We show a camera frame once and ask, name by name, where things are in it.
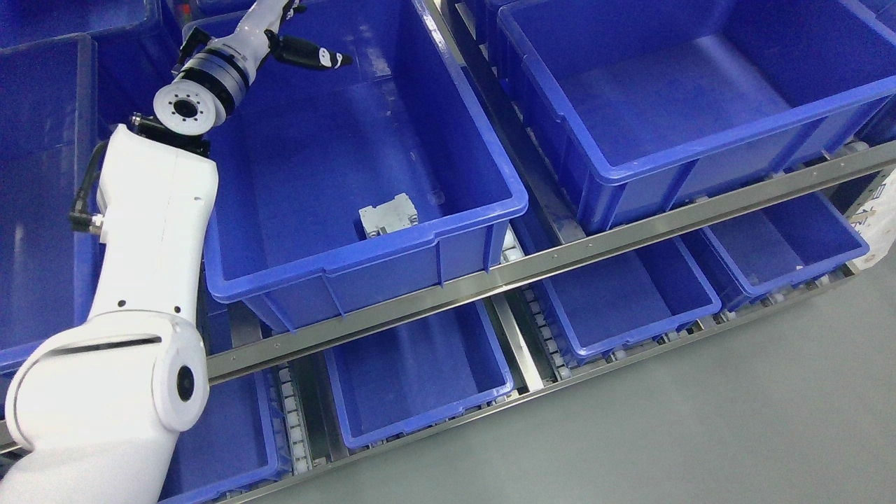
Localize large blue bin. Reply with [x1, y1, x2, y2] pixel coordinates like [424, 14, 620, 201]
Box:
[496, 1, 895, 234]
[1, 33, 102, 379]
[204, 1, 529, 334]

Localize lower blue bin left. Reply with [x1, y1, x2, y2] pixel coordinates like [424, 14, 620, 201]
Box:
[157, 308, 288, 503]

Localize large blue bin left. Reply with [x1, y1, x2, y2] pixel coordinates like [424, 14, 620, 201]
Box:
[1, 33, 102, 379]

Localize steel shelf rack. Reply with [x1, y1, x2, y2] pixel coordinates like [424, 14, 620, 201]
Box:
[119, 1, 894, 386]

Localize large blue bin right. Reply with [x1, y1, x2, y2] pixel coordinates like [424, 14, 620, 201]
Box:
[496, 1, 895, 234]

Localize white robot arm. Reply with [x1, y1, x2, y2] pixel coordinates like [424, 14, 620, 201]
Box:
[2, 33, 282, 503]

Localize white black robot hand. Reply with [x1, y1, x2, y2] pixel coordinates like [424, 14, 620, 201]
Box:
[233, 1, 354, 71]

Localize lower blue bin middle right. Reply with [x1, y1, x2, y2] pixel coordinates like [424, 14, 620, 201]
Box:
[531, 238, 721, 367]

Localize white sign board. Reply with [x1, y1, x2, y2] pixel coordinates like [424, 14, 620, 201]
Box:
[848, 171, 895, 270]

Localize grey circuit breaker red switch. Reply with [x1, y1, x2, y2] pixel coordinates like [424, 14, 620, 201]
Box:
[358, 192, 419, 239]

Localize lower blue bin far right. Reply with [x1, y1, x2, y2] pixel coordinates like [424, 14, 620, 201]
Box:
[680, 192, 870, 312]

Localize large blue bin centre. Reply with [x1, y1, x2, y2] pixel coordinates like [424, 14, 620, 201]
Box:
[204, 1, 529, 334]

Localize lower blue bin centre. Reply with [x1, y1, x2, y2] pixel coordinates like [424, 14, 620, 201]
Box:
[324, 301, 515, 450]

